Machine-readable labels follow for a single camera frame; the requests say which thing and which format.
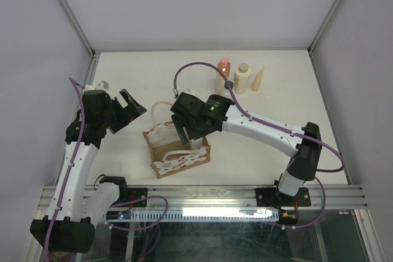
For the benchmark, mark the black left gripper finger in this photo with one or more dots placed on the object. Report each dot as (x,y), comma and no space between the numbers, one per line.
(133,108)
(121,118)

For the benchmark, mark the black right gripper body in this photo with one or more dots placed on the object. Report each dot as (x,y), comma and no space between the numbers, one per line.
(194,131)

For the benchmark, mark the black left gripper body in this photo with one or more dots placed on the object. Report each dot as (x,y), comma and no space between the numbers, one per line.
(105,115)

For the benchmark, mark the burlap cat print canvas bag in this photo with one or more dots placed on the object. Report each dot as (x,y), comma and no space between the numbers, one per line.
(168,155)

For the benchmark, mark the white frosted rectangular bottle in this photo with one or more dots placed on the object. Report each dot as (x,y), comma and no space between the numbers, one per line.
(228,87)

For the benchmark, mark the orange bottle with pink cap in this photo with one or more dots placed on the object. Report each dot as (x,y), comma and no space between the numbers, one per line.
(224,67)

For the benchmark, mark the cream bottle with round cap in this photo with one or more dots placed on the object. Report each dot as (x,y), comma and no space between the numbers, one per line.
(241,78)

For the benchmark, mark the tan cone shaped tube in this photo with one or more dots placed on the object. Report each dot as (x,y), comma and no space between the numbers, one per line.
(258,80)

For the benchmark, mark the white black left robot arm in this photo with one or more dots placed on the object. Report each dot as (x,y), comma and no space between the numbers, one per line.
(69,224)

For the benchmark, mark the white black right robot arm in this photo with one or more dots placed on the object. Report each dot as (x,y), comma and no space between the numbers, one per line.
(300,145)

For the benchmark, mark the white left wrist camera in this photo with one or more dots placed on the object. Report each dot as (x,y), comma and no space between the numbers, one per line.
(103,85)

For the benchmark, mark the aluminium mounting rail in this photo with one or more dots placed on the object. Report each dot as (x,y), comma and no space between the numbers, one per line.
(337,197)

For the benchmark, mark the slotted cable duct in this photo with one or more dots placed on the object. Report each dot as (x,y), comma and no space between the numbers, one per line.
(196,214)

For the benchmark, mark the aluminium enclosure frame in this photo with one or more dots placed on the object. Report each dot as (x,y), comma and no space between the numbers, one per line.
(322,27)

